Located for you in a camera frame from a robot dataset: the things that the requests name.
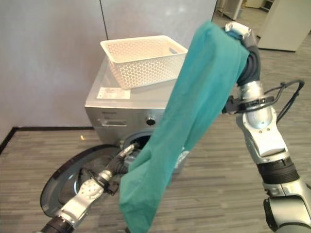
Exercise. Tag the white perforated laundry basket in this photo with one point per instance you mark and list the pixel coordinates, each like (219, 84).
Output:
(143, 60)

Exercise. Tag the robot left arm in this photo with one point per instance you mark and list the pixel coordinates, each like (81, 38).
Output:
(80, 197)

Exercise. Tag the washer control knob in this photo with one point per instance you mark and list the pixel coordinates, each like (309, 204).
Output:
(150, 120)

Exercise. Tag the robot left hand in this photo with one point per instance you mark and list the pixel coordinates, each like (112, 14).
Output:
(122, 160)

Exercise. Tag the silver front-load washing machine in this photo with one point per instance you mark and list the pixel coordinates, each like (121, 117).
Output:
(126, 109)

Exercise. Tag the white cabinet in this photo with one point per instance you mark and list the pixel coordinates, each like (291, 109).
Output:
(284, 24)

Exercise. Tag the teal green cloth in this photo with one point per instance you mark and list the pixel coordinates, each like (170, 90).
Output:
(179, 126)

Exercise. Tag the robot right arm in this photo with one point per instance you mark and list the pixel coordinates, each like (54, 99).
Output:
(267, 136)

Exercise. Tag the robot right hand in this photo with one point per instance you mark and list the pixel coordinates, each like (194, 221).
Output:
(252, 63)

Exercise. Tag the round washer door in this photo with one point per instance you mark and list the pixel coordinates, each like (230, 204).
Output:
(73, 174)

